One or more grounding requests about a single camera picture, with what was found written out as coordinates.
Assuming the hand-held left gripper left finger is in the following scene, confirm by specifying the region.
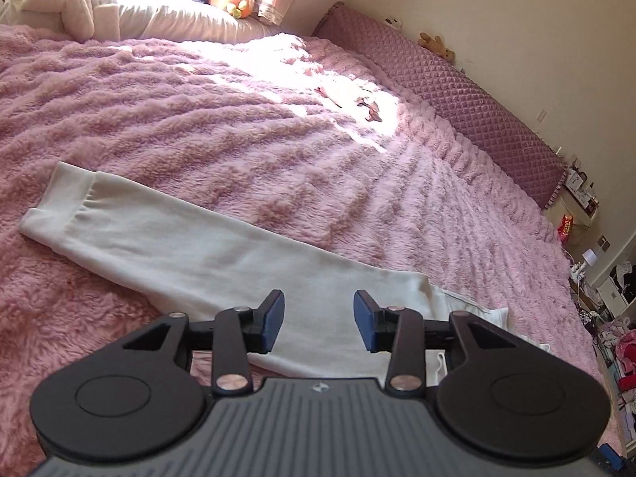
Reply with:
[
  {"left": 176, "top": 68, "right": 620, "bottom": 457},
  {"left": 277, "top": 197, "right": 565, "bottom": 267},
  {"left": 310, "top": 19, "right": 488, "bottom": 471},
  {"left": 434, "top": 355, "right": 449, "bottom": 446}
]
[{"left": 119, "top": 289, "right": 285, "bottom": 397}]

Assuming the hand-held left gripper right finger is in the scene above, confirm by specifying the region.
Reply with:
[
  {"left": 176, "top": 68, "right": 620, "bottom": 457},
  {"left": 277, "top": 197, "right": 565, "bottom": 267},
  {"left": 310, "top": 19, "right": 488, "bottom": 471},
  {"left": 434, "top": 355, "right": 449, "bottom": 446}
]
[{"left": 354, "top": 289, "right": 520, "bottom": 397}]

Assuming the white printed sweatshirt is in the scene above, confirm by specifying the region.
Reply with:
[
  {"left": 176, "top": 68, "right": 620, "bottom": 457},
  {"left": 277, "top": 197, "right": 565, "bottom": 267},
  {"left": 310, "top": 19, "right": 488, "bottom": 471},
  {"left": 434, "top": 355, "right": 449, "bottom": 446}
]
[{"left": 20, "top": 161, "right": 552, "bottom": 388}]

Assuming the pile of pink clothes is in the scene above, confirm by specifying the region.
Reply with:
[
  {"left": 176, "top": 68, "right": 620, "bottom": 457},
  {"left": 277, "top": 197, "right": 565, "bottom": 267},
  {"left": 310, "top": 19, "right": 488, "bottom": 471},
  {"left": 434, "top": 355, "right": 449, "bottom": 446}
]
[{"left": 593, "top": 318, "right": 636, "bottom": 373}]

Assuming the pink fluffy blanket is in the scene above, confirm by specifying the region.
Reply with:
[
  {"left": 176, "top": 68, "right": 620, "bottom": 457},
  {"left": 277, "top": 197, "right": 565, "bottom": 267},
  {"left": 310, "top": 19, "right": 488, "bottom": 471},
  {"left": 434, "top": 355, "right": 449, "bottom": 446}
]
[{"left": 0, "top": 22, "right": 624, "bottom": 477}]

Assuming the cream nightstand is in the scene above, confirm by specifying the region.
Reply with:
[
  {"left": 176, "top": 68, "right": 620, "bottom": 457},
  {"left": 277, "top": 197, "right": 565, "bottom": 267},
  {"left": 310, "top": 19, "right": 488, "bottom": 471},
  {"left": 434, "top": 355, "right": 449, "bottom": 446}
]
[{"left": 544, "top": 159, "right": 603, "bottom": 232}]

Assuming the pink quilted headboard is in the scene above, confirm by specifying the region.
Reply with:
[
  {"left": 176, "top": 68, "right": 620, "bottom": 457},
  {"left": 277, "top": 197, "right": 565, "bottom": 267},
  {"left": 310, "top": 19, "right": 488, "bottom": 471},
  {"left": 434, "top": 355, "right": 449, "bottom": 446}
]
[{"left": 312, "top": 2, "right": 568, "bottom": 210}]

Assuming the white open wardrobe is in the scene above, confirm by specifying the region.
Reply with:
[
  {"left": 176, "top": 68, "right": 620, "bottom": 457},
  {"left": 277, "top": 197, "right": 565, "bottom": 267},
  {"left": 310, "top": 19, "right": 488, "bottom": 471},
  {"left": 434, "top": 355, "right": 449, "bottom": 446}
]
[{"left": 595, "top": 263, "right": 636, "bottom": 324}]

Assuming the brown teddy bear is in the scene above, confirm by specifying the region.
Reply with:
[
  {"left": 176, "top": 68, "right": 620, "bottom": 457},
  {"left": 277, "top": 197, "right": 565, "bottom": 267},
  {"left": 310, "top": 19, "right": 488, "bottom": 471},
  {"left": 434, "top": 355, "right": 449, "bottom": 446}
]
[{"left": 418, "top": 32, "right": 457, "bottom": 63}]

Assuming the white pillow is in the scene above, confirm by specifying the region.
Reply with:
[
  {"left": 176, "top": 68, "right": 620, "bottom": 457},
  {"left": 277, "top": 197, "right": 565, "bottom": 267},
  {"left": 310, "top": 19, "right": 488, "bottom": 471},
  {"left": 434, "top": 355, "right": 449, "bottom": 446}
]
[{"left": 92, "top": 0, "right": 284, "bottom": 43}]

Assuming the orange plush toy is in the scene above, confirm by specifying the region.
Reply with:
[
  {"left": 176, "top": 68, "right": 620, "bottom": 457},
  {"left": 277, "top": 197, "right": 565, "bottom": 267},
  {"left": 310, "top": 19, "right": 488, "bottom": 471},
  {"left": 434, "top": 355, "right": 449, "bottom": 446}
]
[{"left": 211, "top": 0, "right": 255, "bottom": 21}]

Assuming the white fluffy throw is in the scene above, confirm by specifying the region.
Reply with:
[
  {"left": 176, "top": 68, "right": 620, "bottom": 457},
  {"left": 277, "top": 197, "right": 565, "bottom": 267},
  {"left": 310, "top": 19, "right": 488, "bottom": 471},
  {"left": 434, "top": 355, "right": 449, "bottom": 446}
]
[{"left": 0, "top": 0, "right": 120, "bottom": 43}]

